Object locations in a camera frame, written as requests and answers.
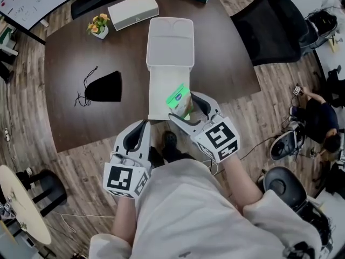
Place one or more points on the person's white shirt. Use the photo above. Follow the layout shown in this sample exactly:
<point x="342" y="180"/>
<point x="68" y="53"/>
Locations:
<point x="188" y="212"/>

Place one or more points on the white power strip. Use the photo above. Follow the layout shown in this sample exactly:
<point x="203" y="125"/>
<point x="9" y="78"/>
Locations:
<point x="7" y="134"/>

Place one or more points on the white shell case black interior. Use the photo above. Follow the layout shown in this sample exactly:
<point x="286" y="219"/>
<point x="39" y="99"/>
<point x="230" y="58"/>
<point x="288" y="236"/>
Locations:
<point x="285" y="146"/>

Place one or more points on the person's black trousers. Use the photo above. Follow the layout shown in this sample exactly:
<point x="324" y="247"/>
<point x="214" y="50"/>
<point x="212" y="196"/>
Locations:
<point x="172" y="156"/>

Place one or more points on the white lidded bin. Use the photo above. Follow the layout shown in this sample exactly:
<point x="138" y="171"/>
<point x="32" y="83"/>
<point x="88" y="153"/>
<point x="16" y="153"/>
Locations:
<point x="169" y="47"/>

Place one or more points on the white rectangular speaker box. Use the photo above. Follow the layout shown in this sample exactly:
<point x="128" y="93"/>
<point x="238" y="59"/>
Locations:
<point x="133" y="9"/>

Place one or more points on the round beige table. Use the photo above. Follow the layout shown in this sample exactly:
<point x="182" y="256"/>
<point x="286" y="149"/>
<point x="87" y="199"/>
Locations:
<point x="24" y="214"/>

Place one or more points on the green packet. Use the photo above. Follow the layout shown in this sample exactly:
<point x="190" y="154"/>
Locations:
<point x="179" y="100"/>

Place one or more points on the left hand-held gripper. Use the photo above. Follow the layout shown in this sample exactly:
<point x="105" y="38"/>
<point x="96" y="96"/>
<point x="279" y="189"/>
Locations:
<point x="121" y="178"/>

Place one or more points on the person's left forearm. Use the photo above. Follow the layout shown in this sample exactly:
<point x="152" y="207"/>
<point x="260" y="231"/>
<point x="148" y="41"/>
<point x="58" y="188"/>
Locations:
<point x="124" y="220"/>

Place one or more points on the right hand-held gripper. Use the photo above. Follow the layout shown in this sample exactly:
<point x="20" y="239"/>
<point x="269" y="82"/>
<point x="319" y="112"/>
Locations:
<point x="218" y="139"/>

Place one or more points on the person's black shoe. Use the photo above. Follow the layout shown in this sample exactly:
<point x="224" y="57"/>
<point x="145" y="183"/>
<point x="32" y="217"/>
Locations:
<point x="169" y="139"/>

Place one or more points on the black office chair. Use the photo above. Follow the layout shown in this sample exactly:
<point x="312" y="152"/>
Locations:
<point x="269" y="28"/>

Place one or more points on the person's right forearm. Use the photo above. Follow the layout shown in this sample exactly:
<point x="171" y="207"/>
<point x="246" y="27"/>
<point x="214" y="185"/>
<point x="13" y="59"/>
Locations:
<point x="240" y="179"/>

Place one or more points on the potted orange flower plant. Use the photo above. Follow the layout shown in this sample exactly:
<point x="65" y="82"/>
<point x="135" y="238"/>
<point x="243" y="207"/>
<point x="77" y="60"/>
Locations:
<point x="99" y="27"/>

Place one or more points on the whiteboard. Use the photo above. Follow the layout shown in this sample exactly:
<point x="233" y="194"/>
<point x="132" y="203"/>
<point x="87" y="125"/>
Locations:
<point x="32" y="1"/>

